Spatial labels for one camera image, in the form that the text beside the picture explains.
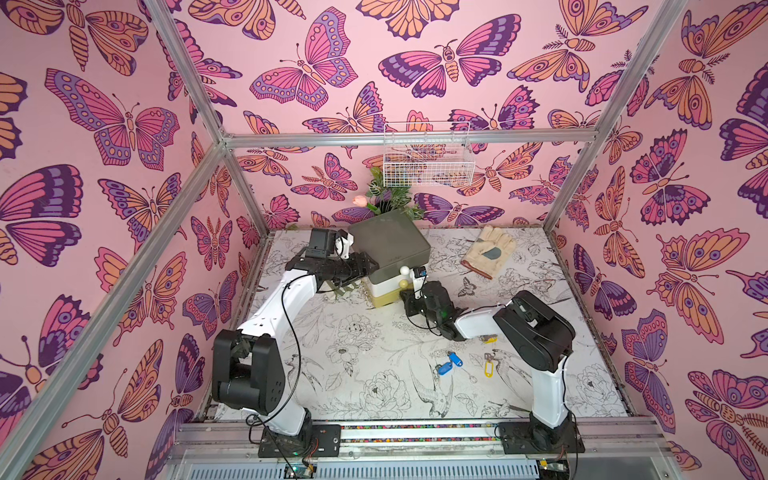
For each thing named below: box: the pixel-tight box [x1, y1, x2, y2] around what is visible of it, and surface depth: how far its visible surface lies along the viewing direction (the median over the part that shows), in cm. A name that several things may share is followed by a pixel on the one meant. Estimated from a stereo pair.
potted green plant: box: [352, 166, 424, 220], surface depth 99 cm
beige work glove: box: [460, 225, 516, 279], surface depth 115 cm
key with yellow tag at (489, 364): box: [484, 352, 496, 379], surface depth 87 cm
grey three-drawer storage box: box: [348, 209, 431, 307], surface depth 93 cm
